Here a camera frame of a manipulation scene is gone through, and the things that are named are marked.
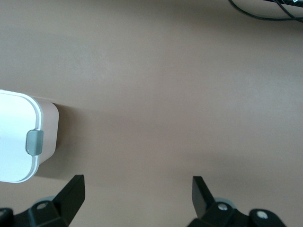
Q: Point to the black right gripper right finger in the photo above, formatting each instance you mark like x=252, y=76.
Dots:
x=208, y=212

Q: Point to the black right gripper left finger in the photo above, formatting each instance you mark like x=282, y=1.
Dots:
x=64, y=208

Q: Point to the white box lid grey latches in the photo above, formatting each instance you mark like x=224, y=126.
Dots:
x=14, y=132

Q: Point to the pale pink box base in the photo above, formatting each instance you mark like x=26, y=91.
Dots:
x=50, y=132

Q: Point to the brown table cover sheet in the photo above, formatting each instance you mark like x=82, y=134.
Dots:
x=165, y=94

